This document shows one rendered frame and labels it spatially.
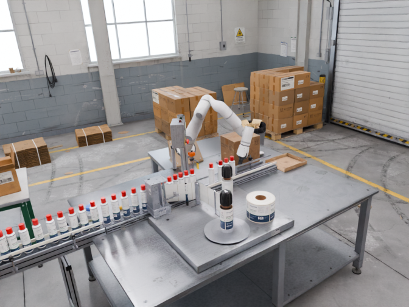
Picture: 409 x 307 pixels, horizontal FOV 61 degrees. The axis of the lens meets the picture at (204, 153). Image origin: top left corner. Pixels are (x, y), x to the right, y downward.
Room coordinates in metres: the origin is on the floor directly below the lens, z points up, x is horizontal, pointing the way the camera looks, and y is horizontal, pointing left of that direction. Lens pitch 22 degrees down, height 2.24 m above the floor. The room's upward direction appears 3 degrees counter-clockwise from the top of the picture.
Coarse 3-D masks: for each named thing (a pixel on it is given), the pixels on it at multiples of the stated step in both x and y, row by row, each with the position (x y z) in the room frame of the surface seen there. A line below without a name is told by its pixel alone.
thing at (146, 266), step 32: (96, 192) 2.72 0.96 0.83; (128, 192) 2.69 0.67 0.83; (288, 192) 2.53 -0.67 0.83; (320, 192) 2.50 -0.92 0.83; (352, 192) 2.47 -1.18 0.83; (128, 256) 1.82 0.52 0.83; (160, 256) 1.81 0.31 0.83; (128, 288) 1.55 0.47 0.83; (160, 288) 1.53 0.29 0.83; (192, 288) 1.53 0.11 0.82
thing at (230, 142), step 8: (224, 136) 3.18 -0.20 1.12; (232, 136) 3.16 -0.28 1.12; (240, 136) 3.15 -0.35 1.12; (256, 136) 3.14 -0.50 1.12; (224, 144) 3.17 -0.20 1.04; (232, 144) 3.03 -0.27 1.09; (256, 144) 3.14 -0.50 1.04; (224, 152) 3.17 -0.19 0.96; (232, 152) 3.04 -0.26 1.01; (248, 152) 3.09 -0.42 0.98; (256, 152) 3.14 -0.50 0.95; (248, 160) 3.09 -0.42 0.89
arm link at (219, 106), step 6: (204, 96) 2.90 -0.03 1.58; (210, 96) 2.87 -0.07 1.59; (210, 102) 2.86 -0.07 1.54; (216, 102) 2.77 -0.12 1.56; (222, 102) 2.77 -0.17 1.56; (216, 108) 2.76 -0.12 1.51; (222, 108) 2.74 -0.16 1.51; (228, 108) 2.77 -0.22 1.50; (222, 114) 2.76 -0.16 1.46; (228, 114) 2.75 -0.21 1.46
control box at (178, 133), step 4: (172, 120) 2.62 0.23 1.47; (176, 120) 2.62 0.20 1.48; (184, 120) 2.63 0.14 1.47; (172, 124) 2.51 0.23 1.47; (176, 124) 2.51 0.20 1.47; (180, 124) 2.50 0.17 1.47; (172, 128) 2.50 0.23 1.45; (176, 128) 2.50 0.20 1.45; (180, 128) 2.50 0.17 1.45; (172, 132) 2.50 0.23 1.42; (176, 132) 2.50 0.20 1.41; (180, 132) 2.50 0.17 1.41; (184, 132) 2.56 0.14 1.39; (172, 136) 2.50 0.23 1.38; (176, 136) 2.50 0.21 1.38; (180, 136) 2.50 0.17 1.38; (184, 136) 2.53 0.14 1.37; (172, 140) 2.50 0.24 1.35; (176, 140) 2.50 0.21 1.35; (180, 140) 2.50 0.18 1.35; (184, 140) 2.51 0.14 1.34; (172, 144) 2.50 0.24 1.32; (176, 144) 2.50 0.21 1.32; (180, 144) 2.50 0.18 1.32; (184, 144) 2.50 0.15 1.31; (172, 148) 2.50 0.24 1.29
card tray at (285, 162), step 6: (276, 156) 3.21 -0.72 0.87; (282, 156) 3.26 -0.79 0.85; (288, 156) 3.27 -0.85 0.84; (294, 156) 3.21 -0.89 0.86; (270, 162) 3.16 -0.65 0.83; (282, 162) 3.14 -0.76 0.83; (288, 162) 3.13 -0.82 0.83; (294, 162) 3.12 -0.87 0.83; (300, 162) 3.12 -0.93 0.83; (306, 162) 3.07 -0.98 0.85; (282, 168) 3.00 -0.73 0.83; (288, 168) 2.95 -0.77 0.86; (294, 168) 2.99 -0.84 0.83
